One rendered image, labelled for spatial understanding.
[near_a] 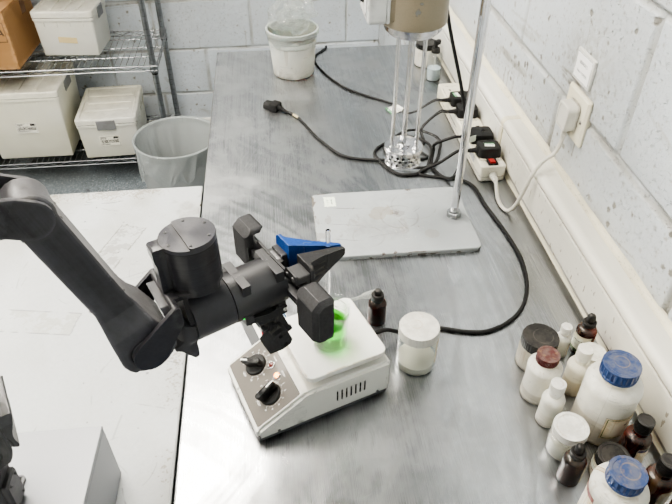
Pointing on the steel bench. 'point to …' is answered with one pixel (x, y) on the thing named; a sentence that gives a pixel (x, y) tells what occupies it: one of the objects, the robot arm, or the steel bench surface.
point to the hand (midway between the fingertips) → (318, 258)
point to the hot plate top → (324, 365)
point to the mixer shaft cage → (405, 148)
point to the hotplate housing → (320, 394)
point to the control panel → (249, 385)
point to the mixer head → (407, 17)
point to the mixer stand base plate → (394, 223)
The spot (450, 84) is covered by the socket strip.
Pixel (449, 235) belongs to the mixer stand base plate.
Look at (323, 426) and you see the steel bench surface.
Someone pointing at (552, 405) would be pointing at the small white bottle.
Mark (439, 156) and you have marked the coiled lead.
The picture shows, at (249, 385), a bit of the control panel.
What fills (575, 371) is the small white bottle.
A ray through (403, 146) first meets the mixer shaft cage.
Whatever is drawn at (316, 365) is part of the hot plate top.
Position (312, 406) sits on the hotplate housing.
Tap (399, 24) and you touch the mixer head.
